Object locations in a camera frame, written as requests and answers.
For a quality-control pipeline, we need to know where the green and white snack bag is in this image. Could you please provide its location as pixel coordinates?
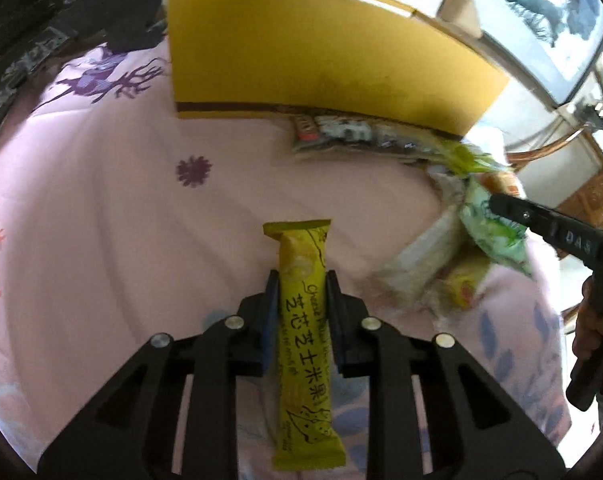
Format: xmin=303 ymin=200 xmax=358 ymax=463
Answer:
xmin=456 ymin=177 xmax=533 ymax=277

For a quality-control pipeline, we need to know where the pink printed blanket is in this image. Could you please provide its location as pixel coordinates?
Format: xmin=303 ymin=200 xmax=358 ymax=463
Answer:
xmin=0 ymin=35 xmax=572 ymax=480

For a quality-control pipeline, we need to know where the framed lotus painting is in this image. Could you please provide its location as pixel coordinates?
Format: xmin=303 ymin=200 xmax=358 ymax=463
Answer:
xmin=474 ymin=0 xmax=603 ymax=108

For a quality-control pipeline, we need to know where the cardboard corner protector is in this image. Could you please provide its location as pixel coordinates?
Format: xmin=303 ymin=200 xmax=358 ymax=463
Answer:
xmin=436 ymin=0 xmax=482 ymax=38

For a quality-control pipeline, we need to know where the pile of assorted snack packets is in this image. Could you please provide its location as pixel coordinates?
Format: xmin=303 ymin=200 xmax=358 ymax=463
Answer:
xmin=289 ymin=110 xmax=535 ymax=321

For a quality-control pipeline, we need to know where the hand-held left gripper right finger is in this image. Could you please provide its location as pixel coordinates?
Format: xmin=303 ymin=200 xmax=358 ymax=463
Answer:
xmin=325 ymin=270 xmax=568 ymax=480

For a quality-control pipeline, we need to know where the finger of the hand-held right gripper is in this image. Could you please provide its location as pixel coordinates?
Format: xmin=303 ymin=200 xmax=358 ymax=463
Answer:
xmin=488 ymin=193 xmax=557 ymax=248

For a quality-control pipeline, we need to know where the yellow rice cracker stick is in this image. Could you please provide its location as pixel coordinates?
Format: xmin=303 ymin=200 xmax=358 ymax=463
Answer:
xmin=262 ymin=217 xmax=348 ymax=472

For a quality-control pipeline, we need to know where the person's right hand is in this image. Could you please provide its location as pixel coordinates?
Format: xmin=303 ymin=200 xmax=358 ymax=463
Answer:
xmin=570 ymin=275 xmax=603 ymax=361

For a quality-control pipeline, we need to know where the wooden armchair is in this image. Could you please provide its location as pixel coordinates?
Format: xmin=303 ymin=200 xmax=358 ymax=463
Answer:
xmin=504 ymin=125 xmax=599 ymax=173

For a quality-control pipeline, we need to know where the yellow cardboard box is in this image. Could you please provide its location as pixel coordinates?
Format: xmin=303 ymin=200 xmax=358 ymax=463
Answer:
xmin=166 ymin=0 xmax=512 ymax=138

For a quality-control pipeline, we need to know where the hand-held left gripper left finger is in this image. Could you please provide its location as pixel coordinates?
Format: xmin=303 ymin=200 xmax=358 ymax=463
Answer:
xmin=36 ymin=269 xmax=282 ymax=480

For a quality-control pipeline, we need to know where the wooden cabinet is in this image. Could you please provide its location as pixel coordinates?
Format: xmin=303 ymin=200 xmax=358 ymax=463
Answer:
xmin=551 ymin=152 xmax=603 ymax=261

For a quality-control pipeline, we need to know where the dark carved wooden furniture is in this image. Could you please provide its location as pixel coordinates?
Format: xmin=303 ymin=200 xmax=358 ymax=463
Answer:
xmin=0 ymin=0 xmax=168 ymax=161

